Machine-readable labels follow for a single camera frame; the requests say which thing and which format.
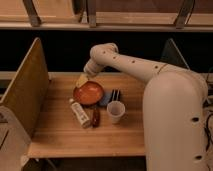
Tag white tube bottle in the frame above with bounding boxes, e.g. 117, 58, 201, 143
69, 99, 91, 128

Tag right dark side panel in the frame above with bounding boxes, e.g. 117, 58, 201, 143
160, 38, 189, 69

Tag left wooden side panel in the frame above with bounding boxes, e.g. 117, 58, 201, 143
0, 38, 49, 141

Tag dark red small bottle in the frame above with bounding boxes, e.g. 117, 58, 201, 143
92, 106, 100, 127

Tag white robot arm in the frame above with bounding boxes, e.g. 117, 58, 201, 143
84, 43, 208, 171

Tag wooden shelf rail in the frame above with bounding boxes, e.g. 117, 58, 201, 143
0, 0, 213, 32

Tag black cables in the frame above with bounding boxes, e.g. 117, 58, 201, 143
203, 113, 213, 153

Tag orange ceramic bowl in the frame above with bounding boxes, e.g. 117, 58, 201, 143
73, 81, 104, 105

